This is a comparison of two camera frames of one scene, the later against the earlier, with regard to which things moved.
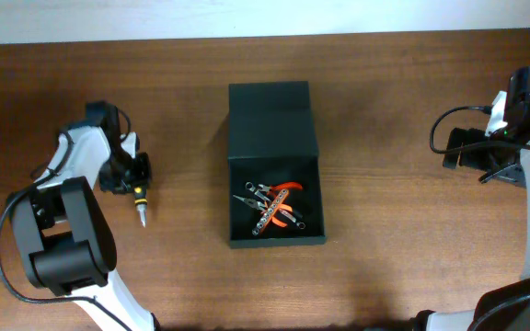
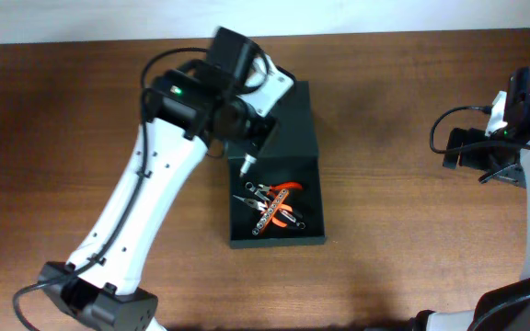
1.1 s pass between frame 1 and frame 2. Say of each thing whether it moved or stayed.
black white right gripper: stayed
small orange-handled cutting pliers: stayed
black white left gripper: moved
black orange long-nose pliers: stayed
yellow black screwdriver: moved
